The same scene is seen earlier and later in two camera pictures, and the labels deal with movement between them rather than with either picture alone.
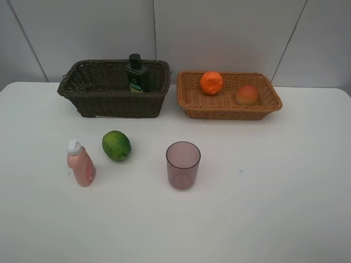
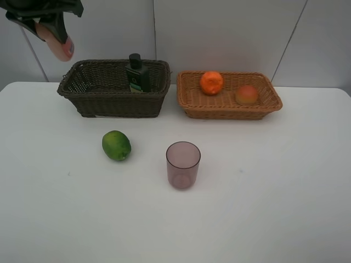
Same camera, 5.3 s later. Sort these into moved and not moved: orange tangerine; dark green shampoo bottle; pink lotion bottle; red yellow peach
Moved: pink lotion bottle
Not moved: dark green shampoo bottle; orange tangerine; red yellow peach
